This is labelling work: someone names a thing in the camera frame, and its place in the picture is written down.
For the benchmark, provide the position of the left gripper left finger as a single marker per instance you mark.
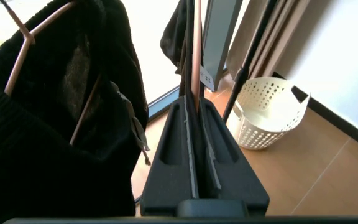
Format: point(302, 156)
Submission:
point(169, 183)

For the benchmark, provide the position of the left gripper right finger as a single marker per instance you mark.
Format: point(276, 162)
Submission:
point(241, 183)

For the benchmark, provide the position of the black shorts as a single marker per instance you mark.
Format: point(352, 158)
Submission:
point(42, 161)

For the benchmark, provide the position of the pink clothes hanger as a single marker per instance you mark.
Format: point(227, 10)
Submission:
point(17, 65)
point(196, 46)

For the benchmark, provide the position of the black T-shirt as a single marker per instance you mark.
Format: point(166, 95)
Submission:
point(174, 37)

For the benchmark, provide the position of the white laundry basket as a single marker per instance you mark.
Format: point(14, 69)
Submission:
point(272, 109)

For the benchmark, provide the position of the black clothes rack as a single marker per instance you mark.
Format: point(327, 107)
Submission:
point(247, 62)

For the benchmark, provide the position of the brown curtain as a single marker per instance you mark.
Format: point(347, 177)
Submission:
point(272, 37)

